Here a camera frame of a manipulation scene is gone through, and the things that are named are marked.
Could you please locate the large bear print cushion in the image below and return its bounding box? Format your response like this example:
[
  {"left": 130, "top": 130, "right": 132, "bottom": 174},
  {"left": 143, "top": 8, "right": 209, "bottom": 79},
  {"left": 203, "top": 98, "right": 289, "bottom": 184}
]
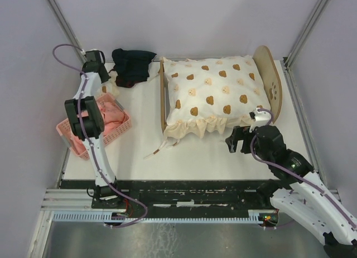
[{"left": 143, "top": 55, "right": 273, "bottom": 160}]

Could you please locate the wooden pet bed frame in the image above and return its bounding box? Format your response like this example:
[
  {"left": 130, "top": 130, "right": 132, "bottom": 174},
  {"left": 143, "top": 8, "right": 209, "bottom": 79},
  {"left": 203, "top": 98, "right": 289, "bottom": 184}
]
[{"left": 158, "top": 45, "right": 282, "bottom": 136}]

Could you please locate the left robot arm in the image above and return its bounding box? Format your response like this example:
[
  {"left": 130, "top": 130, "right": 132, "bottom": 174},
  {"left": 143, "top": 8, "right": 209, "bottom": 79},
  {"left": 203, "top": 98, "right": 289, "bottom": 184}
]
[{"left": 65, "top": 49, "right": 123, "bottom": 208}]

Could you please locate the small bear print pillow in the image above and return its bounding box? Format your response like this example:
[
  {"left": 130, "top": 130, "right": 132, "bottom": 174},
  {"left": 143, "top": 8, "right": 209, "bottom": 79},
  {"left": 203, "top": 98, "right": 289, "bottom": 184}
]
[{"left": 96, "top": 71, "right": 119, "bottom": 98}]

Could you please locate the dark navy garment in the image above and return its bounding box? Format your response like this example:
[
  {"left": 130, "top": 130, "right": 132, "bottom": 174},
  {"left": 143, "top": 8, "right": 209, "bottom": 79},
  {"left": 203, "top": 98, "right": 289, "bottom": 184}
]
[{"left": 112, "top": 49, "right": 157, "bottom": 88}]

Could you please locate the pink cloth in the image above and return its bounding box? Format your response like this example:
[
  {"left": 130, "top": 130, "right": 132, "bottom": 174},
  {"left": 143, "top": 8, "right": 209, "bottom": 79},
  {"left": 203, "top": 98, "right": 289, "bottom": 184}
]
[{"left": 70, "top": 101, "right": 124, "bottom": 154}]

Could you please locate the pink plastic basket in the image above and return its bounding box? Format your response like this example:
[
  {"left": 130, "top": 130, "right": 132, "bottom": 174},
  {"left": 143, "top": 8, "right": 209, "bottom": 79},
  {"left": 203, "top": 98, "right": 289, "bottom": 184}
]
[{"left": 56, "top": 93, "right": 132, "bottom": 160}]

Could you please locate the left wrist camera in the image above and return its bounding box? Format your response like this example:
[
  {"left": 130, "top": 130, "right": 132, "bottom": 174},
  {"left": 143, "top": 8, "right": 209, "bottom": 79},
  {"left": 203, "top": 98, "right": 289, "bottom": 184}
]
[{"left": 80, "top": 49, "right": 99, "bottom": 56}]

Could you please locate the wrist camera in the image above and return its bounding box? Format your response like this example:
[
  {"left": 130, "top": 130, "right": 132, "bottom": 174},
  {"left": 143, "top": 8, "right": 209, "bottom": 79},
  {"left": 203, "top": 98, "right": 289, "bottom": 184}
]
[
  {"left": 80, "top": 49, "right": 99, "bottom": 56},
  {"left": 249, "top": 107, "right": 274, "bottom": 133}
]

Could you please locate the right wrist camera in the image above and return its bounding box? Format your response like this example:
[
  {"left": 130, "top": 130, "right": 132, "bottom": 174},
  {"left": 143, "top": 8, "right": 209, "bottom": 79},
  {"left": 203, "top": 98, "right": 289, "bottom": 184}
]
[{"left": 249, "top": 107, "right": 274, "bottom": 133}]

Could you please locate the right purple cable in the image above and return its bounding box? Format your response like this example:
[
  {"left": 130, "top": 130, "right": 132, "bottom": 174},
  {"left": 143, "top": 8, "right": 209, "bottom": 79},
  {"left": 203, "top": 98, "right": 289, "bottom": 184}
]
[{"left": 250, "top": 108, "right": 357, "bottom": 231}]

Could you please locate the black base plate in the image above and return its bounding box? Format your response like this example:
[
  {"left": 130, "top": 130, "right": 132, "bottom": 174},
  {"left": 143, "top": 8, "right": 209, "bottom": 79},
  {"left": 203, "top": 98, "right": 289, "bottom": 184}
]
[{"left": 91, "top": 178, "right": 291, "bottom": 214}]

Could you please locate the left aluminium frame post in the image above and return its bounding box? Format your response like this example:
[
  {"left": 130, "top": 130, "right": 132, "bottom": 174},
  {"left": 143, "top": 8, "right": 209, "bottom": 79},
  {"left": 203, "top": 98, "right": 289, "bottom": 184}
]
[{"left": 45, "top": 0, "right": 82, "bottom": 49}]

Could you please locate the aluminium frame post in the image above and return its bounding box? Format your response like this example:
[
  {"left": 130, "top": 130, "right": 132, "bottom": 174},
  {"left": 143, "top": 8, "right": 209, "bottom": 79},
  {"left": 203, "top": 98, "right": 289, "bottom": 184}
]
[
  {"left": 283, "top": 0, "right": 338, "bottom": 70},
  {"left": 45, "top": 0, "right": 82, "bottom": 49}
]

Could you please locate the right aluminium frame post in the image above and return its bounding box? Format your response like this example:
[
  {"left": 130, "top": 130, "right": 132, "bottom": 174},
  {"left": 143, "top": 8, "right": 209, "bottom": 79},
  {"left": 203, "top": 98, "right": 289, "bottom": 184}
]
[{"left": 283, "top": 0, "right": 338, "bottom": 70}]

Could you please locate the white slotted cable duct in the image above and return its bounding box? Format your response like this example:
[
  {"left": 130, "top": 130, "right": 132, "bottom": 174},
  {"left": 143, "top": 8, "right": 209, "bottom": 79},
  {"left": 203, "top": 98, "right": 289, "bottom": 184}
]
[{"left": 52, "top": 207, "right": 262, "bottom": 224}]

